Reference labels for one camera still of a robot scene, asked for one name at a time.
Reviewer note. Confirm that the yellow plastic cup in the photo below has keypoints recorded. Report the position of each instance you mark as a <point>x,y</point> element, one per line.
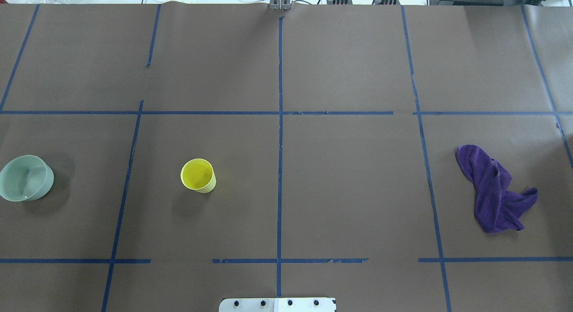
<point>198,175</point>

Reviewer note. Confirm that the purple microfiber cloth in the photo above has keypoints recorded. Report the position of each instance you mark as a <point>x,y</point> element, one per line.
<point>496,208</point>

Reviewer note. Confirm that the light green bowl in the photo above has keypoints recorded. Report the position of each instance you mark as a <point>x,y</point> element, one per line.
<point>25,178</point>

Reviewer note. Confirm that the black power strip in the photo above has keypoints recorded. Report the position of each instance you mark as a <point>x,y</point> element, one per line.
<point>373,2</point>

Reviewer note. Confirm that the aluminium frame post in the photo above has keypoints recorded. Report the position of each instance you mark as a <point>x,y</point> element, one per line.
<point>276,5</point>

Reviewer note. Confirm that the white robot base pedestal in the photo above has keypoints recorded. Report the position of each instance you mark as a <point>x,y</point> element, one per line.
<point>296,304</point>

